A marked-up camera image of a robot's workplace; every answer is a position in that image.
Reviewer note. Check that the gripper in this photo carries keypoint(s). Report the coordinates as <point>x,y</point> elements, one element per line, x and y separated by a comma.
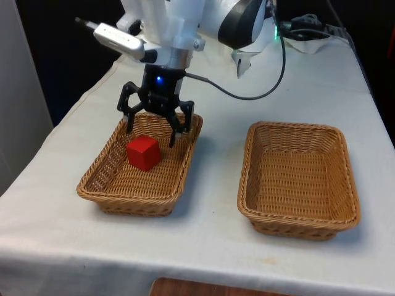
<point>160,89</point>

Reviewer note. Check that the red cube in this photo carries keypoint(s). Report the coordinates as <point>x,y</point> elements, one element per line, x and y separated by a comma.
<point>140,154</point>

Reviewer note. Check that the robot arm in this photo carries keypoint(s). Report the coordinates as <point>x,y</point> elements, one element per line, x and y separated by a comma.
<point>160,18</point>

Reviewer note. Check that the wicker basket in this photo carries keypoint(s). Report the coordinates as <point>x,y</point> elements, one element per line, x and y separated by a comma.
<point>296,185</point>
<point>145,197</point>

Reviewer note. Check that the pale grey panel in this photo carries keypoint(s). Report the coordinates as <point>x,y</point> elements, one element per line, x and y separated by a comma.
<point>18,92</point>

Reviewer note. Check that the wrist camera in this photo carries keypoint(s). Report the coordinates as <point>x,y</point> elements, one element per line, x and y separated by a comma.
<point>117,37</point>

